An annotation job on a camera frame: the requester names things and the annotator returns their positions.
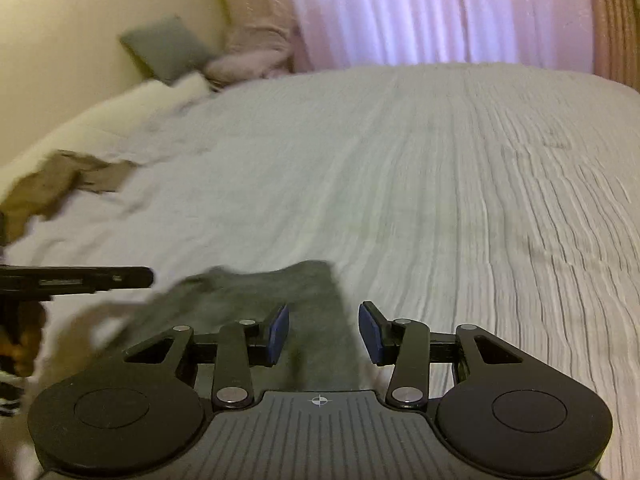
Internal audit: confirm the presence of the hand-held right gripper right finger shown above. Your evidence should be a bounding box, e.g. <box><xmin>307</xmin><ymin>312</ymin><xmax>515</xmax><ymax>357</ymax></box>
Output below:
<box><xmin>357</xmin><ymin>301</ymin><xmax>526</xmax><ymax>411</ymax></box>

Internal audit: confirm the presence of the white ribbed bedspread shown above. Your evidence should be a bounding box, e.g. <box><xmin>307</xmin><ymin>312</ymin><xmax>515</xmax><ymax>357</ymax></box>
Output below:
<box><xmin>0</xmin><ymin>62</ymin><xmax>640</xmax><ymax>480</ymax></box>

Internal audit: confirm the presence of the person's left hand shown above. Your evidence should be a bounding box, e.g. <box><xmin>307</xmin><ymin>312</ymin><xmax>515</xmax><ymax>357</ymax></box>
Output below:
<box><xmin>0</xmin><ymin>324</ymin><xmax>43</xmax><ymax>378</ymax></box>

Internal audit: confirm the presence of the brown garment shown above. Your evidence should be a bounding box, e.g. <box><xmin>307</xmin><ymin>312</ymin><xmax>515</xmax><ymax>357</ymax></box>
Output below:
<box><xmin>0</xmin><ymin>149</ymin><xmax>141</xmax><ymax>247</ymax></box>

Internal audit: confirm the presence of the olive green knit sweater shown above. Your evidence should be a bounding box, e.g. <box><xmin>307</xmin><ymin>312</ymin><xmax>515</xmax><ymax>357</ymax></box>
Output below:
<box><xmin>65</xmin><ymin>260</ymin><xmax>367</xmax><ymax>395</ymax></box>

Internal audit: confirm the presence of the crumpled pink blanket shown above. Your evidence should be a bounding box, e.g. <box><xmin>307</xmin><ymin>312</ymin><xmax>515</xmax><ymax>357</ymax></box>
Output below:
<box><xmin>204</xmin><ymin>24</ymin><xmax>302</xmax><ymax>88</ymax></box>

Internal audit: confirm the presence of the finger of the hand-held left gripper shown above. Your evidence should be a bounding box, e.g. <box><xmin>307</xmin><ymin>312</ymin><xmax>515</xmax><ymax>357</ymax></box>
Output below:
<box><xmin>0</xmin><ymin>266</ymin><xmax>154</xmax><ymax>302</ymax></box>

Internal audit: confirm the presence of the sheer white curtain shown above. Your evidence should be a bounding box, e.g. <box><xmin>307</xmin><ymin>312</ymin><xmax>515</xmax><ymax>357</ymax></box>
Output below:
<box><xmin>260</xmin><ymin>0</ymin><xmax>598</xmax><ymax>73</ymax></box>

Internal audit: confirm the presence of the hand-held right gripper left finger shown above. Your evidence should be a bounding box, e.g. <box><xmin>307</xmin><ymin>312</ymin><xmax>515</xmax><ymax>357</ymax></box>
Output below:
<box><xmin>123</xmin><ymin>302</ymin><xmax>291</xmax><ymax>411</ymax></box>

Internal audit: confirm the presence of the grey pillow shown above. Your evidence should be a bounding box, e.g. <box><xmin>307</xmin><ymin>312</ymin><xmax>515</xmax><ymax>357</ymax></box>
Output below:
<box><xmin>119</xmin><ymin>15</ymin><xmax>217</xmax><ymax>85</ymax></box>

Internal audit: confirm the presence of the cream pillow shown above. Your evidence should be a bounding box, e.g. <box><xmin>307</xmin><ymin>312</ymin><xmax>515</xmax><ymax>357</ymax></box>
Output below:
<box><xmin>75</xmin><ymin>72</ymin><xmax>216</xmax><ymax>133</ymax></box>

